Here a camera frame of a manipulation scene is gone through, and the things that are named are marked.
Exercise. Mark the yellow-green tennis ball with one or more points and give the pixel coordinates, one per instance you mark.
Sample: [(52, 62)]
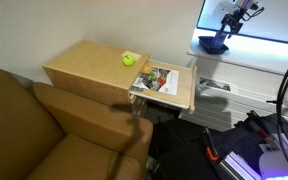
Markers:
[(128, 60)]

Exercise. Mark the yellow sticky note pad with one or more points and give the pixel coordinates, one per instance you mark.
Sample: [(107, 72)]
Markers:
[(133, 55)]

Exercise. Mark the light wooden cabinet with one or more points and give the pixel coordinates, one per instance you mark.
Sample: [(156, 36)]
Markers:
[(94, 71)]

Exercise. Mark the white ribbed radiator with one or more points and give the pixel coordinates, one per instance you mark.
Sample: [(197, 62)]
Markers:
[(217, 111)]

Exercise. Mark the aluminium profile rail base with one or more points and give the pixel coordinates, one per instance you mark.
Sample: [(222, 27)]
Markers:
[(237, 165)]

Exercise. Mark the brown upholstered sofa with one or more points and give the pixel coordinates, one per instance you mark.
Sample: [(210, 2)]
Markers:
[(50, 133)]

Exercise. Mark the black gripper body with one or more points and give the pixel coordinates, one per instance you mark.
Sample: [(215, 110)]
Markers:
[(240, 10)]

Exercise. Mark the small orange object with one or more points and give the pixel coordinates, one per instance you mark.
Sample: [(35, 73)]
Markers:
[(146, 69)]

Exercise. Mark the open wooden drawer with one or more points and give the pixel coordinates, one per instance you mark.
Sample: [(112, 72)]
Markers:
[(180, 90)]

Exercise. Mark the colourful printed magazine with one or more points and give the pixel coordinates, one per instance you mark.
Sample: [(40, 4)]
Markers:
[(157, 81)]

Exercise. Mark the white window sill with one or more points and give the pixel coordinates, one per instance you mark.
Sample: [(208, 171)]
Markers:
[(260, 55)]

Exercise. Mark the black plastic tray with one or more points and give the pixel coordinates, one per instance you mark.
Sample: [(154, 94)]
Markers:
[(213, 46)]

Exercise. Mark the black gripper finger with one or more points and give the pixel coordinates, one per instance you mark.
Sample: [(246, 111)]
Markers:
[(226, 23), (236, 28)]

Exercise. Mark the grey roller window blind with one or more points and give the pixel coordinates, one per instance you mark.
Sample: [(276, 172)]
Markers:
[(280, 23)]

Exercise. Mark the orange and black clamp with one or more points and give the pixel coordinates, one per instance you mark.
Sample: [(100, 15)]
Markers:
[(210, 145)]

